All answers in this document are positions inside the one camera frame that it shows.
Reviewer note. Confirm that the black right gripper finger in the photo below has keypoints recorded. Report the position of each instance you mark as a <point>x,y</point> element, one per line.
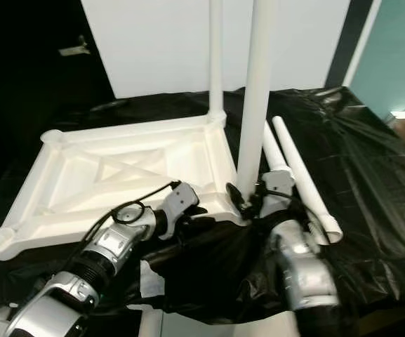
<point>236,199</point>

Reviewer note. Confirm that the white tapered table leg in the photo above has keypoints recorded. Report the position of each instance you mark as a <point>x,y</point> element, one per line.
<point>257,84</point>
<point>304,175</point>
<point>272,144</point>
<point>216,56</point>

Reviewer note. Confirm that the white plastic table top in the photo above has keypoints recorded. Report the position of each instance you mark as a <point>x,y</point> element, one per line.
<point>90,196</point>

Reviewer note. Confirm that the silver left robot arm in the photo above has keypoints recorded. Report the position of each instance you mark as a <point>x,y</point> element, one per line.
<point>111,246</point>

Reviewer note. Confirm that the black plastic table cover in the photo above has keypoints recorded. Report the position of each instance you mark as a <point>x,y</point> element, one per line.
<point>370,175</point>

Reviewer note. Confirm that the teal glass panel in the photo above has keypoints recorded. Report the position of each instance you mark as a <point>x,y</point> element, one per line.
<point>395,56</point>

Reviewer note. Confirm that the black door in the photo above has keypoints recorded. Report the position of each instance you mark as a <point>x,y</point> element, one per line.
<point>34,84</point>

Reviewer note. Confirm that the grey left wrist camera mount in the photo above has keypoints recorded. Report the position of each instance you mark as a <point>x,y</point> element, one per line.
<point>180,206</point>

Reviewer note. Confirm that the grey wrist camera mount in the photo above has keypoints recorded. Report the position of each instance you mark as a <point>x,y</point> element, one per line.
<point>278,189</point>
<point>180,206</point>

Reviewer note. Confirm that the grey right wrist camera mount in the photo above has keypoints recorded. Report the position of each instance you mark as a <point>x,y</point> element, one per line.
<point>278,189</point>

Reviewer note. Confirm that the black wall pillar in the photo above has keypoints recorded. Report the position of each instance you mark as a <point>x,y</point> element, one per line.
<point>351,42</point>

